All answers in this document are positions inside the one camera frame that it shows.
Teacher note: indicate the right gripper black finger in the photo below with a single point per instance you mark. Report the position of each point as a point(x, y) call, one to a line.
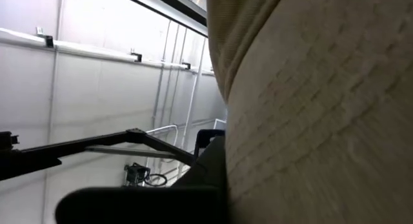
point(145, 208)

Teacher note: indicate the grey metal bar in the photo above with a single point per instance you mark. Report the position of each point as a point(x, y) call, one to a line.
point(129, 151)

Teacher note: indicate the ceiling light fixture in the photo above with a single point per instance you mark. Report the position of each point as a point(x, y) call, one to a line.
point(167, 7)

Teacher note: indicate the black overhead camera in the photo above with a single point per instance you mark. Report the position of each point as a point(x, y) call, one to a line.
point(137, 174)

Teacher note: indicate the black rig frame beam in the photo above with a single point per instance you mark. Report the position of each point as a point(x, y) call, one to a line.
point(96, 141)

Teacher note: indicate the black rounded bracket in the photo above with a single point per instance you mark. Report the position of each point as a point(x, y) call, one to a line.
point(198, 140)

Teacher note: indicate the white wall box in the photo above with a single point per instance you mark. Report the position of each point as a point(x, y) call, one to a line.
point(220, 124)

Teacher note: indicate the white wall conduit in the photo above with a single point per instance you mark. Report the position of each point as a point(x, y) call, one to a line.
point(160, 78)
point(194, 88)

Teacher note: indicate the black wall bracket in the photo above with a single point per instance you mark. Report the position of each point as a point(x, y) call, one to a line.
point(49, 41)
point(186, 66)
point(137, 57)

